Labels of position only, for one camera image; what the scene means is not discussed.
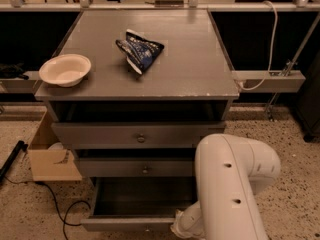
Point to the grey top drawer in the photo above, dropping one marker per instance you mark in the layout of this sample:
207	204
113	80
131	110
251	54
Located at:
134	135

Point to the blue chip bag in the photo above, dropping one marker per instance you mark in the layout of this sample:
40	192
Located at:
139	51

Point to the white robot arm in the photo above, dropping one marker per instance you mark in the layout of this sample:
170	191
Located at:
229	172

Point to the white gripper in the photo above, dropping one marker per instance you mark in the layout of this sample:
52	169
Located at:
184	224

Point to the dark cart at right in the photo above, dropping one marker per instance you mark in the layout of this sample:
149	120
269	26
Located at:
308	101

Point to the cardboard box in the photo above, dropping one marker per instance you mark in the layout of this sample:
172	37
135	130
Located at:
49	159

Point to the black cloth on rail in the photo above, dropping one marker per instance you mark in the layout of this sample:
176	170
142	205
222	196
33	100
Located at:
10	71

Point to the grey drawer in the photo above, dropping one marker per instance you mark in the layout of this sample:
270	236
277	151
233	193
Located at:
134	135
139	203
134	168

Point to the grey middle drawer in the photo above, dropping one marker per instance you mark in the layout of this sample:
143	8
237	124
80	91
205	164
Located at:
134	168

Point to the white bowl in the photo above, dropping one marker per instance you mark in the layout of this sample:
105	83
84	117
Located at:
65	70

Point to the grey drawer cabinet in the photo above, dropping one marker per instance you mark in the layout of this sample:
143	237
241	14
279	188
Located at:
190	81

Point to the grey bottom drawer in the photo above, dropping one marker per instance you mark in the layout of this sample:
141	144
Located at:
139	203

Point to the black pole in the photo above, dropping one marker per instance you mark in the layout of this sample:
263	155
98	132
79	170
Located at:
20	146

